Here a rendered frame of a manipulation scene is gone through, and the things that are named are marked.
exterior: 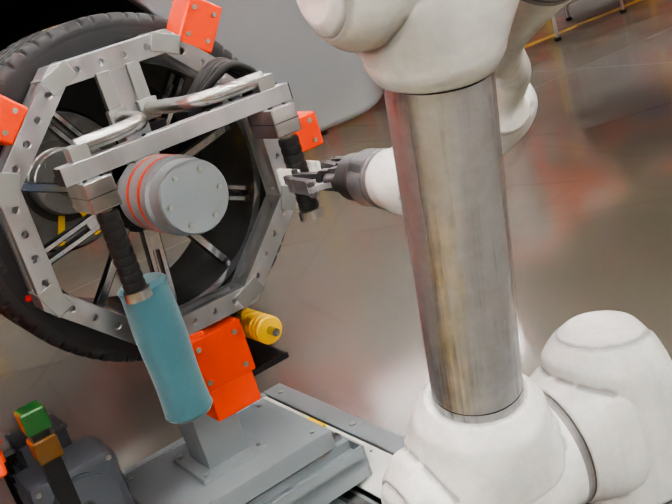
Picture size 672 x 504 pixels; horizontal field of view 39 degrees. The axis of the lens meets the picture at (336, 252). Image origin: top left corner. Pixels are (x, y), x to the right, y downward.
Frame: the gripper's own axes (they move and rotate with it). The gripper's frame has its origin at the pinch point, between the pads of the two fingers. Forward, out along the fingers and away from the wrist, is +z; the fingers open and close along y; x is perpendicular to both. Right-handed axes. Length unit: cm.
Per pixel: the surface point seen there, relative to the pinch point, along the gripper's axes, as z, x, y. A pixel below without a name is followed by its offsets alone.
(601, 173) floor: 130, -83, 208
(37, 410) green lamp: 1, -17, -55
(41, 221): 79, -5, -25
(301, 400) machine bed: 73, -75, 20
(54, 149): 78, 9, -17
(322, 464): 28, -68, -1
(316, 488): 23, -69, -6
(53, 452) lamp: 1, -25, -55
